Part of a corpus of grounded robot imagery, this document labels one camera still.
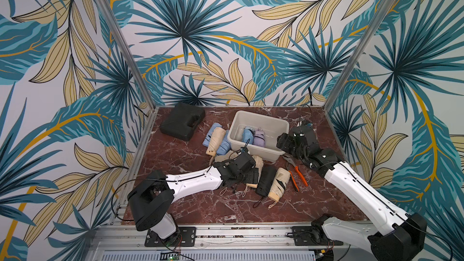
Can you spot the left aluminium corner post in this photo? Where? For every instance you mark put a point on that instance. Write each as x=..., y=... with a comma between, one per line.
x=114, y=28

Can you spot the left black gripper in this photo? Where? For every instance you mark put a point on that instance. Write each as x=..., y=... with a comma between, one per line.
x=252, y=176

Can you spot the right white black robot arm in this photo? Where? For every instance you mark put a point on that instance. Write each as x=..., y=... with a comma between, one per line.
x=392, y=234

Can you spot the aluminium corner post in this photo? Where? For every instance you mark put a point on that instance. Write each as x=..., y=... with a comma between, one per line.
x=376, y=21
x=114, y=28

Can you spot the beige black strap umbrella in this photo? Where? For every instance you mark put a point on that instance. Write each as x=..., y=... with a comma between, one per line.
x=278, y=186

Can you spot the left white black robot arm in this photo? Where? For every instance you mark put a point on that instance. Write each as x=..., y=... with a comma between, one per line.
x=151, y=199

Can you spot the black plastic tool case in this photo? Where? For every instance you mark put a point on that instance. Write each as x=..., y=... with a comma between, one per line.
x=182, y=121

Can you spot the right aluminium corner post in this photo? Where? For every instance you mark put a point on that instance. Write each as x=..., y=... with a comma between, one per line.
x=376, y=21

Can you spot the aluminium front rail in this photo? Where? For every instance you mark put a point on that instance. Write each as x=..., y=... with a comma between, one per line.
x=219, y=242

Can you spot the blue umbrella behind beige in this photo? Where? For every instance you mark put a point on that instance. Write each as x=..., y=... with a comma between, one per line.
x=225, y=145

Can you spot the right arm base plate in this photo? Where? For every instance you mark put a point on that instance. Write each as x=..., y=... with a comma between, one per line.
x=311, y=236

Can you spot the purple umbrella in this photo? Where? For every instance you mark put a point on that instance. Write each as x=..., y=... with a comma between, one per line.
x=259, y=138

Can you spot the beige plastic storage box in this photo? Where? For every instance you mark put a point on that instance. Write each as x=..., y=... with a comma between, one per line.
x=273, y=128

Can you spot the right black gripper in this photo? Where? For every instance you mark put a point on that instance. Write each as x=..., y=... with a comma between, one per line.
x=290, y=143

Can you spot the orange handled pliers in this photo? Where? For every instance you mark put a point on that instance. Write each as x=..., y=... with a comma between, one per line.
x=294, y=170

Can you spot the black folded umbrella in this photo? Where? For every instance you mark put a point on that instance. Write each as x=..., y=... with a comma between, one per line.
x=265, y=183

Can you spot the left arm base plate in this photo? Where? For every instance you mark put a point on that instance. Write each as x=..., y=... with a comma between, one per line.
x=183, y=237

